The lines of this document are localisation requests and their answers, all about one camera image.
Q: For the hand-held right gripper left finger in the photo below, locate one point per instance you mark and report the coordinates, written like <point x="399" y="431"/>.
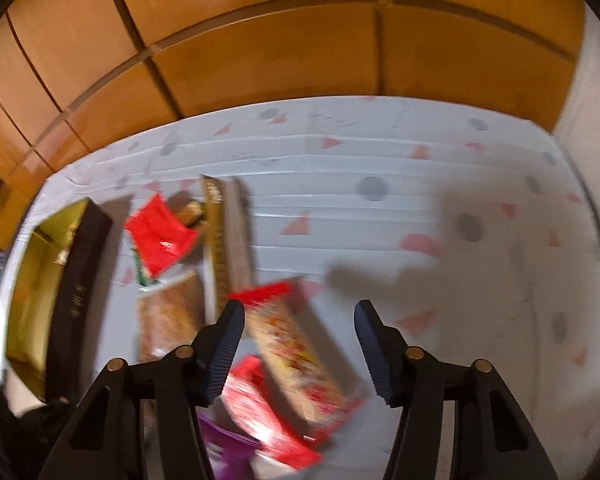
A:
<point x="225" y="350"/>

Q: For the red patterned snack packet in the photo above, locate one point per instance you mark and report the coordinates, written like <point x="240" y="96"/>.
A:
<point x="260" y="410"/>

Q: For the brown pastry packet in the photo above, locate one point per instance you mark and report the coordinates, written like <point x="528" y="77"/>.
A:
<point x="170" y="310"/>

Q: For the sesame bar packet red ends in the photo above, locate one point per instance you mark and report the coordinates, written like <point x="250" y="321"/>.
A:
<point x="290" y="350"/>

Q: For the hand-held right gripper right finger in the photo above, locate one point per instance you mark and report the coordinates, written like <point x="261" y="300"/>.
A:
<point x="375" y="355"/>

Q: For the white patterned tablecloth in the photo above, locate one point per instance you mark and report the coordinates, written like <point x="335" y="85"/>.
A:
<point x="380" y="240"/>

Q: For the purple snack packet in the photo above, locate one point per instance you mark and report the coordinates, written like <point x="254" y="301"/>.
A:
<point x="225" y="455"/>

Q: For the cracker packet with green ends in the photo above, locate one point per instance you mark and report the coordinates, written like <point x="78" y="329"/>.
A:
<point x="142" y="275"/>

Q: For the dark box with gold interior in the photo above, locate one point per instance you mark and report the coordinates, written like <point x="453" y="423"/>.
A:
<point x="80" y="280"/>

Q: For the long gold snack box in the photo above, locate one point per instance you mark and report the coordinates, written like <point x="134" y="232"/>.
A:
<point x="230" y="250"/>

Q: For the small brown snack packet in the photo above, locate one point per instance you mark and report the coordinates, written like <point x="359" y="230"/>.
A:
<point x="190" y="212"/>

